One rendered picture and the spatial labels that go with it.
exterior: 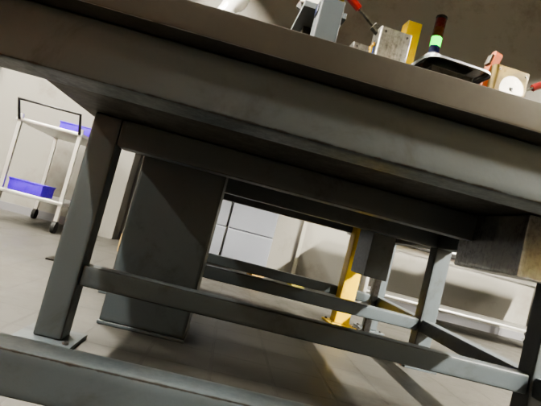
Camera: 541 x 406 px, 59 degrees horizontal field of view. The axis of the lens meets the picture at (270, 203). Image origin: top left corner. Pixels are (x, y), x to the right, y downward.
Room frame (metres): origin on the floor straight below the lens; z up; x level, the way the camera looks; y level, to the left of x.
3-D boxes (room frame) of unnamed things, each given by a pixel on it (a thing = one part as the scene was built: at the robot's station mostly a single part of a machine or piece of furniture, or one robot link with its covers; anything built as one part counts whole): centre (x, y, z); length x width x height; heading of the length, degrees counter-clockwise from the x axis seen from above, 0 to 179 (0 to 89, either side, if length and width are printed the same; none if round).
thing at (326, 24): (1.35, -0.03, 0.92); 0.08 x 0.08 x 0.44; 8
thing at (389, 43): (1.28, -0.19, 0.88); 0.12 x 0.07 x 0.36; 98
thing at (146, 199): (1.84, 0.33, 0.33); 0.31 x 0.31 x 0.66; 4
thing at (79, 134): (4.27, 1.93, 0.49); 1.05 x 0.61 x 0.99; 9
